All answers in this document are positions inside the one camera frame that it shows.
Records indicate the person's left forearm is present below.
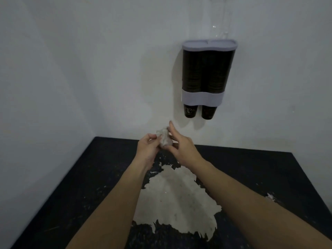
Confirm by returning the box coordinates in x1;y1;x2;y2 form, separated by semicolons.
66;163;151;249

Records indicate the clear plastic sleeve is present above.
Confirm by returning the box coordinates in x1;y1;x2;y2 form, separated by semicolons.
156;127;174;148

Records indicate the white dispenser lid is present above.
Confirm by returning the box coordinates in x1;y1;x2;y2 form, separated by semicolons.
181;39;238;53

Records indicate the person's left hand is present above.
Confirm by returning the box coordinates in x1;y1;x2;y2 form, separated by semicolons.
134;133;163;171

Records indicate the black wall cup dispenser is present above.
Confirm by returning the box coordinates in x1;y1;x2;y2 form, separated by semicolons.
181;48;237;107

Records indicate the clear crinkled tape strip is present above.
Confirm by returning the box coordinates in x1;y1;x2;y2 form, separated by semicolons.
207;0;231;40

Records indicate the person's right hand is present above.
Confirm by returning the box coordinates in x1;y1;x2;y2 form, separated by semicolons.
163;120;205;169

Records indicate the person's right forearm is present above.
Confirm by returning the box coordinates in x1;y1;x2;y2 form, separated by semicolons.
193;159;332;249

